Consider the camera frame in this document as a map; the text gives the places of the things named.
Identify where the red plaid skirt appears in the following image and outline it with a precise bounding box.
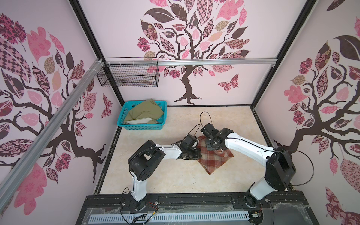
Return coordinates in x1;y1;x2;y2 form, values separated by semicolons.
197;136;234;175

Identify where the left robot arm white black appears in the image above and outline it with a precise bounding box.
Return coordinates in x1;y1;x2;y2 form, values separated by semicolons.
127;134;201;203

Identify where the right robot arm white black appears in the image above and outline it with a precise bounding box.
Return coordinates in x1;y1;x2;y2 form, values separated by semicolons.
201;123;296;208

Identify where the olive green skirt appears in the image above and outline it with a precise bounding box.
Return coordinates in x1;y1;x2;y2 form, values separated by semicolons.
123;99;164;123

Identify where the white folded garment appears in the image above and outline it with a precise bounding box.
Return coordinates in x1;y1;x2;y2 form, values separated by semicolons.
124;117;158;125

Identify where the teal plastic basket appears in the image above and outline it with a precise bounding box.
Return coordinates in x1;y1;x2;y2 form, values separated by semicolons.
117;100;167;130

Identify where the white slotted cable duct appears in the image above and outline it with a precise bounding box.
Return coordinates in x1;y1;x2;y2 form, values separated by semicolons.
88;211;250;225

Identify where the aluminium rail back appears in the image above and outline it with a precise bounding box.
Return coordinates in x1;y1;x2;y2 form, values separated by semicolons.
106;58;277;66

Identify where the aluminium rail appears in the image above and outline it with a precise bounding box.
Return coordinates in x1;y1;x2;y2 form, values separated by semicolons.
1;59;104;210
106;58;277;66

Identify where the black wire basket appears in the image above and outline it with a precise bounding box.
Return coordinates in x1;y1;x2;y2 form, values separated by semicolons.
97;56;160;87

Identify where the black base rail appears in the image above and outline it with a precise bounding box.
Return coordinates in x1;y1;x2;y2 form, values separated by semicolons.
76;191;318;225

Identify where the aluminium rail left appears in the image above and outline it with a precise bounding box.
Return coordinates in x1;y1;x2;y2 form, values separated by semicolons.
1;59;104;210

